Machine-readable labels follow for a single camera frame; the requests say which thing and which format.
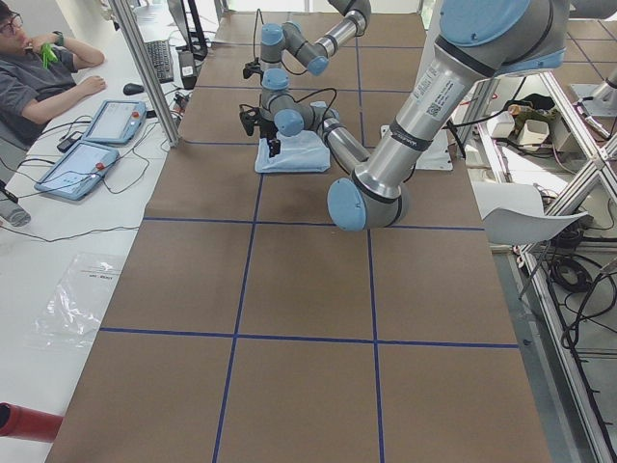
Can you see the upper blue teach pendant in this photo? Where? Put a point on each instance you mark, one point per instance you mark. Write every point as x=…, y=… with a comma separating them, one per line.
x=116, y=122

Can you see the blue teach pendant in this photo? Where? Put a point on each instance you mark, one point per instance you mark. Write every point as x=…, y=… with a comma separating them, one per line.
x=116, y=122
x=79, y=171

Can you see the black computer mouse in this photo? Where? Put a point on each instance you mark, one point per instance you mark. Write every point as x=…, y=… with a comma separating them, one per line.
x=132, y=89

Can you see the light blue striped shirt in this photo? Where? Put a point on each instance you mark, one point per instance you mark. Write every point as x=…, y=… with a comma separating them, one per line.
x=302, y=150

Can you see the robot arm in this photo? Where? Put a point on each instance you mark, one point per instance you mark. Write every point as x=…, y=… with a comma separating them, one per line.
x=478, y=40
x=314, y=56

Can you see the red cylinder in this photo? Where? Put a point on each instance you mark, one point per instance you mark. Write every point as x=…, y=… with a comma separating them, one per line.
x=28, y=424

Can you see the seated person in grey shirt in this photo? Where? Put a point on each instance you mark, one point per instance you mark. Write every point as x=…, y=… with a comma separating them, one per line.
x=31, y=95

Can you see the aluminium frame post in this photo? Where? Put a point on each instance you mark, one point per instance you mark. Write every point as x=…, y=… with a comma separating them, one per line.
x=133, y=37

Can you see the green object in hand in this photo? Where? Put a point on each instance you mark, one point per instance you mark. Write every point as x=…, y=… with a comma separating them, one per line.
x=48, y=56

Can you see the black keyboard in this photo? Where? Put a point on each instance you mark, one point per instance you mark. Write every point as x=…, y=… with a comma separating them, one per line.
x=159, y=53

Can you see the lower blue teach pendant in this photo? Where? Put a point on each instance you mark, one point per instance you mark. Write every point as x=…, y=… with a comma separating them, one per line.
x=79, y=171

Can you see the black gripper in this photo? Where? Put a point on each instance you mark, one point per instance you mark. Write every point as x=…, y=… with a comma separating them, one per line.
x=268, y=129

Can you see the clear plastic bag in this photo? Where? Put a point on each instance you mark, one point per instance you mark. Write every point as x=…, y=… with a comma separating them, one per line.
x=72, y=316

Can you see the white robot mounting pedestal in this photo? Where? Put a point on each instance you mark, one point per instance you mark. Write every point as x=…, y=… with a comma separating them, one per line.
x=434, y=149

